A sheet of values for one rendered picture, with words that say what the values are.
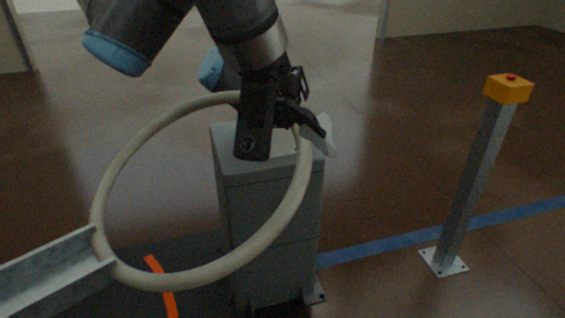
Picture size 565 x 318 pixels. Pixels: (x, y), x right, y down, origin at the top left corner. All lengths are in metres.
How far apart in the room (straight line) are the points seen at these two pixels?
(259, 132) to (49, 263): 0.51
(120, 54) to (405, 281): 1.88
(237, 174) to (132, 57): 0.86
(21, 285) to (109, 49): 0.48
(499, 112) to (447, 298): 0.98
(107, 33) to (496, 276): 2.20
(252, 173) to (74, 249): 0.72
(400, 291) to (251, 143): 1.71
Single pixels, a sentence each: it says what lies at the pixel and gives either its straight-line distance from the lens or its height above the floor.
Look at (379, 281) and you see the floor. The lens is 2.12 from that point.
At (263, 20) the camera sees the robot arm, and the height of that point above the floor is 1.53.
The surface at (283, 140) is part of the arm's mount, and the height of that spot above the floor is 0.92.
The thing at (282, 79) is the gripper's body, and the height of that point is 1.43.
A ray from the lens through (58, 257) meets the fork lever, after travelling 0.82.
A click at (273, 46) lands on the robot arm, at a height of 1.49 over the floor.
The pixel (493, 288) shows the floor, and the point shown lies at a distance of 2.31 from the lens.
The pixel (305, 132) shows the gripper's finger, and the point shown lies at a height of 1.36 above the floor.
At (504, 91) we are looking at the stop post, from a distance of 1.68.
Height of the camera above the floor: 1.63
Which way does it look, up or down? 34 degrees down
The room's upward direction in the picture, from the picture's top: straight up
